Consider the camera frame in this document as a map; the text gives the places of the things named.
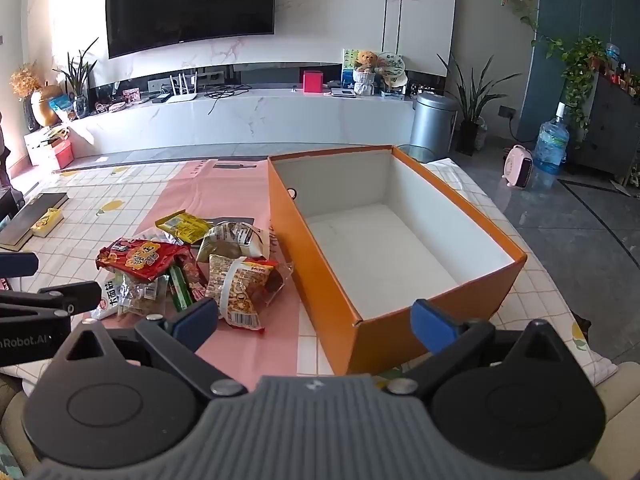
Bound long leaf plant black pot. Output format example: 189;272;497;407
437;52;521;156

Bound pink knife print mat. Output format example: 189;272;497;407
97;159;362;379

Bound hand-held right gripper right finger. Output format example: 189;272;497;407
384;299;578;402

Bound yellow snack packet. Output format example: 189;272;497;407
155;211;213;246

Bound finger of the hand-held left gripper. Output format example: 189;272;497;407
0;251;40;277
0;281;103;320

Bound teddy bear in white basket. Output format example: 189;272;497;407
352;50;381;97

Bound red and white box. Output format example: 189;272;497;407
25;127;75;171

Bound green sausage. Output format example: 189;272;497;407
167;265;196;311

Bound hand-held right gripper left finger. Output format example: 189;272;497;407
47;299;249;402

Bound large blue water bottle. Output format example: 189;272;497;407
532;101;571;176

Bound white marble television console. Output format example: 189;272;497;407
66;85;417;159

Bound round paper fan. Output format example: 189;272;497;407
375;51;409;89

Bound orange peanut snack packet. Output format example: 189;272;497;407
206;254;281;331

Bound pothos plant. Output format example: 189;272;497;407
531;35;609;134

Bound row of small bottles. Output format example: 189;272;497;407
602;42;640;96

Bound small yellow box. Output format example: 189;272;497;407
31;207;65;238

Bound beige snack packet white band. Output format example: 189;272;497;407
196;222;271;264

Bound dried yellow flowers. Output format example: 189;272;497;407
10;62;44;99

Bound silver trash can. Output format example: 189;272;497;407
410;91;459;164

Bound black book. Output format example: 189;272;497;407
0;192;70;251

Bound pink fan heater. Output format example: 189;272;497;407
502;144;536;190

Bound clear packet of pale balls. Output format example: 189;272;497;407
115;272;171;319

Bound golden vase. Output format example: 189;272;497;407
30;84;64;129

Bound orchid plant in dark vase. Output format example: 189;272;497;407
52;37;101;117

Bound checked lemon print tablecloth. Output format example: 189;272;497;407
0;157;621;387

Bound black cables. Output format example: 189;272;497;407
204;82;252;112

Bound orange cardboard box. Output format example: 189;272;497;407
267;144;528;376

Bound red snack packet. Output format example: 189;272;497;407
95;238;179;283

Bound white router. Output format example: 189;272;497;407
165;72;201;104

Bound black wall television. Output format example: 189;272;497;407
105;0;277;60

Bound landscape picture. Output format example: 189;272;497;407
341;48;366;92

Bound dark grey cabinet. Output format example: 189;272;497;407
574;72;640;182

